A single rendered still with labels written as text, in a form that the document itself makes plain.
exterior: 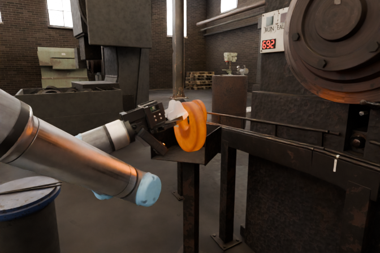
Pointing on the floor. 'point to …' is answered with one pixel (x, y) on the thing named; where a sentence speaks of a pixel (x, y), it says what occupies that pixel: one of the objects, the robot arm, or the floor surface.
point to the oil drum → (229, 99)
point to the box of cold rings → (74, 107)
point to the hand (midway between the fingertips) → (188, 112)
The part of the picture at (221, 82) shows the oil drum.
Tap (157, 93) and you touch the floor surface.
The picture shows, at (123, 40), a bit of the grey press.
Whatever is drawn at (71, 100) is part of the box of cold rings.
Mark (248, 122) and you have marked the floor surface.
